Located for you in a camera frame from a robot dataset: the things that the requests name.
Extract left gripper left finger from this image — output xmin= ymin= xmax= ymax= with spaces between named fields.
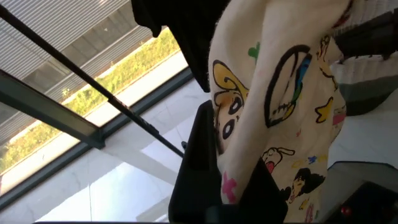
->
xmin=169 ymin=99 xmax=223 ymax=222

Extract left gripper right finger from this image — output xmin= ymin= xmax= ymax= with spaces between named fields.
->
xmin=239 ymin=158 xmax=289 ymax=222

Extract cream printed garment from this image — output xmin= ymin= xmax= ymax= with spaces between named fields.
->
xmin=207 ymin=0 xmax=354 ymax=223

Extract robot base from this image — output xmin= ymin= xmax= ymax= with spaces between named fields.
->
xmin=320 ymin=161 xmax=398 ymax=223

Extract black clothes rack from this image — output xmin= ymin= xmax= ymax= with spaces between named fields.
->
xmin=0 ymin=3 xmax=187 ymax=159

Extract black short-sleeved shirt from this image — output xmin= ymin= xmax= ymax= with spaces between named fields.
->
xmin=130 ymin=0 xmax=231 ymax=93

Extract window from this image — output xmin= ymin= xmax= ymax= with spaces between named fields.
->
xmin=0 ymin=0 xmax=195 ymax=212

